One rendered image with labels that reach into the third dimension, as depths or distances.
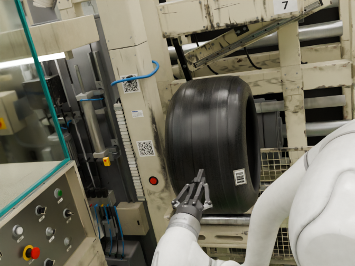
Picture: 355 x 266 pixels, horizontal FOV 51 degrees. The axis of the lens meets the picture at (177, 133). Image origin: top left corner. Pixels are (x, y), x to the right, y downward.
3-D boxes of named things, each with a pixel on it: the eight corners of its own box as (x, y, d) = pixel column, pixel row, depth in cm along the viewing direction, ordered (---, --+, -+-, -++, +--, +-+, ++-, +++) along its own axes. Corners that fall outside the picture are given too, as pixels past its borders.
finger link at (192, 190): (190, 214, 110) (185, 214, 110) (197, 189, 119) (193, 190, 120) (187, 203, 108) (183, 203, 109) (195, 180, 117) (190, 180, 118)
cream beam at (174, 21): (161, 39, 165) (155, 5, 160) (177, 31, 187) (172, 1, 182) (305, 16, 145) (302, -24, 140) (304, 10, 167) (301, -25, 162)
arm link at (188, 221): (161, 225, 99) (167, 209, 104) (168, 249, 103) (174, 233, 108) (193, 225, 96) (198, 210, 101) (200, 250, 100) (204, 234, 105)
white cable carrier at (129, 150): (138, 200, 173) (113, 104, 157) (141, 195, 177) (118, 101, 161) (146, 200, 172) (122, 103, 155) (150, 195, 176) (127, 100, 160)
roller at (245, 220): (176, 214, 166) (175, 224, 164) (173, 211, 162) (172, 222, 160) (255, 215, 154) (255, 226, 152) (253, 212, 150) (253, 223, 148)
